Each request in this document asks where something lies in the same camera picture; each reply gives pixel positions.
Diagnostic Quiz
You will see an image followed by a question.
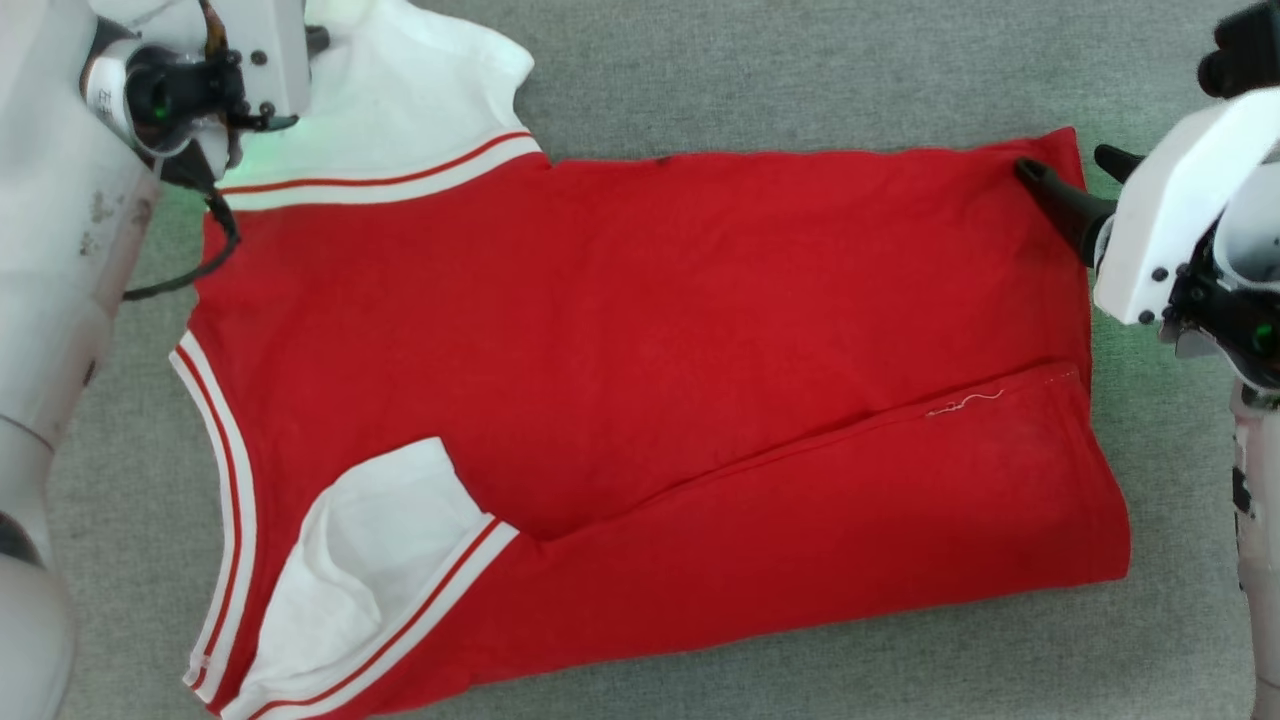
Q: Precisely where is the red and white shirt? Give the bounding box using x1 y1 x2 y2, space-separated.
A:
168 0 1133 720

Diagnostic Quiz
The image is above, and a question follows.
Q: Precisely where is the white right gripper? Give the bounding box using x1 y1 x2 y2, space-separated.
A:
1014 88 1280 327

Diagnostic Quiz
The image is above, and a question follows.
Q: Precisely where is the black rounded object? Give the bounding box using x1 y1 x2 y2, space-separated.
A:
1197 0 1280 101

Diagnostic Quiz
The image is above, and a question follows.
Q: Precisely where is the grey fabric covered surface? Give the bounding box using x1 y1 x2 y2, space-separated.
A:
0 0 1280 720

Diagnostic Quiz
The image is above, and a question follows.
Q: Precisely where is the thin black cable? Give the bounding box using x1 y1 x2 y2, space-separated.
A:
123 188 243 302

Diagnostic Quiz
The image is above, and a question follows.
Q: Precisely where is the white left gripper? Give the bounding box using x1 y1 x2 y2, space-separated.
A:
95 0 312 121

